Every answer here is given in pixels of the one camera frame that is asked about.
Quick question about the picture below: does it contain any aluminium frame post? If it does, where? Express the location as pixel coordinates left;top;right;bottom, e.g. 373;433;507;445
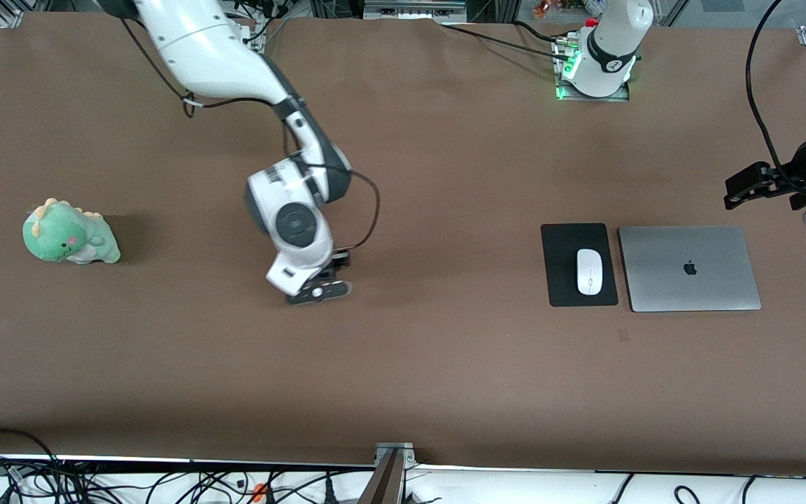
358;451;404;504

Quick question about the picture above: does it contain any silver closed laptop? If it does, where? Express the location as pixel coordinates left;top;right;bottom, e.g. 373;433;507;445
618;225;763;313

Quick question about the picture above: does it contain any long black table cable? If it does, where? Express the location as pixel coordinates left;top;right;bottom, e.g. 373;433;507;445
437;23;572;60

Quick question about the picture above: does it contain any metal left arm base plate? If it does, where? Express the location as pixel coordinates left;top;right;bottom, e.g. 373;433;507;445
555;80;631;103

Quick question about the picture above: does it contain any black mouse pad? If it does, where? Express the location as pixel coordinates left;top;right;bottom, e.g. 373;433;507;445
540;223;619;308

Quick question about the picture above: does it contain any grey metal frame block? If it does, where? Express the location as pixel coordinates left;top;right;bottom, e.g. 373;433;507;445
364;0;467;20

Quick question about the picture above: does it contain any white computer mouse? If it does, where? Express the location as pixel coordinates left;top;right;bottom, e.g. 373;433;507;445
576;248;604;296

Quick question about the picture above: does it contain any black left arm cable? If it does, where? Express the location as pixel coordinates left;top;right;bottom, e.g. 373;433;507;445
744;0;806;200

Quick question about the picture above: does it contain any metal post bracket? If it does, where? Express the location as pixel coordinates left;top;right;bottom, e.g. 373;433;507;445
374;442;418;468

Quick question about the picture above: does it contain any green dinosaur plush toy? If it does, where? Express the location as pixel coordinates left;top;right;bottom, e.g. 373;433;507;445
22;198;122;265

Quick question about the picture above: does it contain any short black table cable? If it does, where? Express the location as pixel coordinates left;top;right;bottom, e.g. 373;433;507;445
511;20;572;44

